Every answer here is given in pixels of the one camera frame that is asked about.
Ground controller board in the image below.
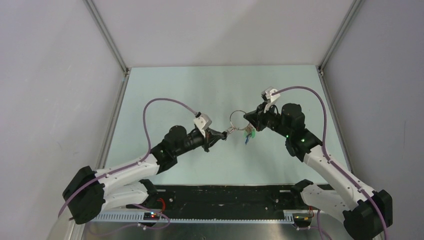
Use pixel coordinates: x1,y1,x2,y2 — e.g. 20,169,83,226
293,215,313,223
142,211,162,221

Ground left aluminium corner post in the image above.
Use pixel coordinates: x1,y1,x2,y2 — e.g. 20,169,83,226
83,0,129,76

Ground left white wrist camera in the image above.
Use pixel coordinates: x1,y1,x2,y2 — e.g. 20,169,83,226
193,112,212,138

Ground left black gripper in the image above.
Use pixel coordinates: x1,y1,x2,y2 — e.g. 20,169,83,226
174,127,224,157

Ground right aluminium corner post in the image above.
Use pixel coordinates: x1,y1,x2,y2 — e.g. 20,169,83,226
318,0,365,73

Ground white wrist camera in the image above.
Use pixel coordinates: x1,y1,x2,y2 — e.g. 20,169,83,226
261,86,281,113
193,112,212,138

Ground right controller board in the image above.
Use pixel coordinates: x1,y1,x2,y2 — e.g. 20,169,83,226
293,215,313,223

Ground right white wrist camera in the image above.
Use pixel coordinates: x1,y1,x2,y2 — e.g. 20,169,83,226
261,86,281,113

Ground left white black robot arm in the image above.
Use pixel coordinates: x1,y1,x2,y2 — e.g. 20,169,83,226
59,125,228,225

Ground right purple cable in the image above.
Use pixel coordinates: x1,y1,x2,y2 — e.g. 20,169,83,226
271,86,389,240

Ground left controller board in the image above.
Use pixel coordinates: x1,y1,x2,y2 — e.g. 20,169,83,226
142,211,162,221

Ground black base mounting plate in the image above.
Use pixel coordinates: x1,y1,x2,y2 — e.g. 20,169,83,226
125,184,357,221

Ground aluminium corner post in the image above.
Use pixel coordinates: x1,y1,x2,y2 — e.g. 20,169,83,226
83,0,129,76
318,0,365,73

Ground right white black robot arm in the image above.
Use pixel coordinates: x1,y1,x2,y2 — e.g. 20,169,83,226
243,103,393,240

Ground purple cable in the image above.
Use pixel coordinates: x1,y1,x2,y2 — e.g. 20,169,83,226
271,86,389,240
57,97,201,229

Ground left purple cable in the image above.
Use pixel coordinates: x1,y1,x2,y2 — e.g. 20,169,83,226
57,97,201,229

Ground aluminium frame rail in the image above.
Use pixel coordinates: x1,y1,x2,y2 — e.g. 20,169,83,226
75,188,377,223

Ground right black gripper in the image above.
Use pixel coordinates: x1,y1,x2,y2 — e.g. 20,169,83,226
244,101,291,139

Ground keyring with coloured keys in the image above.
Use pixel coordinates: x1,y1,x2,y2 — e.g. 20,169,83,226
226,109,257,146

